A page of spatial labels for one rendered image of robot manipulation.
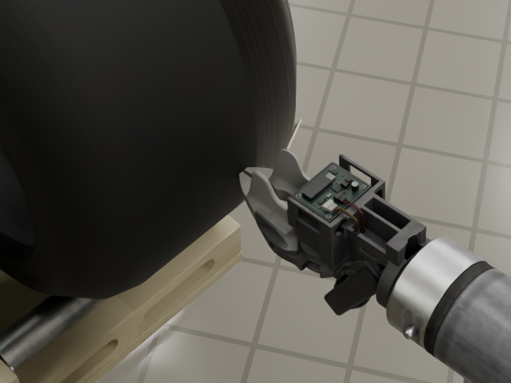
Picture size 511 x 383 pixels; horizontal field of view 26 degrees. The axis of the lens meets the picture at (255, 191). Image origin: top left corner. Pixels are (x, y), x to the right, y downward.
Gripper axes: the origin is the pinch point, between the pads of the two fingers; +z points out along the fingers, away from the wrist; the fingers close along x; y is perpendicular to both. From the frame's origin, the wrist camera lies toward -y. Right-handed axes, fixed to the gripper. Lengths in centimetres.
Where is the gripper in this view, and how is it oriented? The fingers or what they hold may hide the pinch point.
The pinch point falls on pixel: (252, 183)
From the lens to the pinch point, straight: 106.9
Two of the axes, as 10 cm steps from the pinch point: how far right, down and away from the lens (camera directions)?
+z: -7.1, -4.8, 5.2
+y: -0.8, -6.7, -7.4
